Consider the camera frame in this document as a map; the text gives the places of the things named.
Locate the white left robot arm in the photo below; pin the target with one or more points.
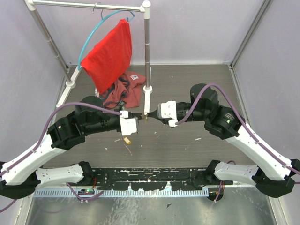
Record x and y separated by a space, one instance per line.
24 174

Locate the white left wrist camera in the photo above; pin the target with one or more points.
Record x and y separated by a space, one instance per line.
128 123

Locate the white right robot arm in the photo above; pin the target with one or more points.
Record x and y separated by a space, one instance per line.
271 173

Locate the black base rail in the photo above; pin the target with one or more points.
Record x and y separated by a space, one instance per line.
148 179

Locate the dark red crumpled shirt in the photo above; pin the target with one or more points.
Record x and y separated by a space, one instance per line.
126 91

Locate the bright red shirt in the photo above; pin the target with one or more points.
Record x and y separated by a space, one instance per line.
110 57

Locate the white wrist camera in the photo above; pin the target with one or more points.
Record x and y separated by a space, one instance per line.
168 111
128 123

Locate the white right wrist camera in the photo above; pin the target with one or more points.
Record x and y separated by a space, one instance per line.
168 111

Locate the grey slotted cable duct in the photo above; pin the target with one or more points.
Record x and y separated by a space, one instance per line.
167 192

